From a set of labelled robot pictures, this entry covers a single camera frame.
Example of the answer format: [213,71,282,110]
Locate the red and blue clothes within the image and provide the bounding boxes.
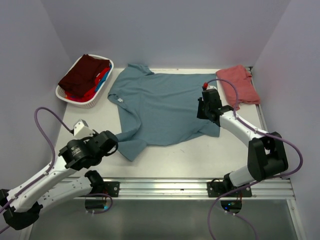
[64,63,112,103]

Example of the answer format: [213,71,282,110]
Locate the pink folded t shirt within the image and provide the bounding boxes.
[216,65,261,110]

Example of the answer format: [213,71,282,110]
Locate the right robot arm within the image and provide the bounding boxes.
[197,87,289,197]

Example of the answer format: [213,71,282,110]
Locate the white laundry basket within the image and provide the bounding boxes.
[55,54,114,109]

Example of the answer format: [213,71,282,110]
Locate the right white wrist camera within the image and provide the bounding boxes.
[202,82,217,91]

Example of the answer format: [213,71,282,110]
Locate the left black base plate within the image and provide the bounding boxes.
[102,181,120,198]

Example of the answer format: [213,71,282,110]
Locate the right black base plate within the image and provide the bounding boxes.
[206,178,253,198]

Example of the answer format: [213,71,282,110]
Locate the dark red t shirt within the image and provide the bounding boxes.
[58,54,110,97]

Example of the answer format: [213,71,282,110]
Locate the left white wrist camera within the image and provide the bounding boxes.
[72,119,95,139]

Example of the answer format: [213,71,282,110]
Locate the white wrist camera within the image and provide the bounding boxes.
[202,82,217,91]
[72,119,95,139]

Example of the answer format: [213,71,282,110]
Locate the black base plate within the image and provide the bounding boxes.
[102,181,120,198]
[206,178,253,198]

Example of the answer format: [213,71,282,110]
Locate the blue t shirt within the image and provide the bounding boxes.
[107,64,220,161]

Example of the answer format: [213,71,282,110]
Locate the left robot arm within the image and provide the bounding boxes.
[0,131,118,230]

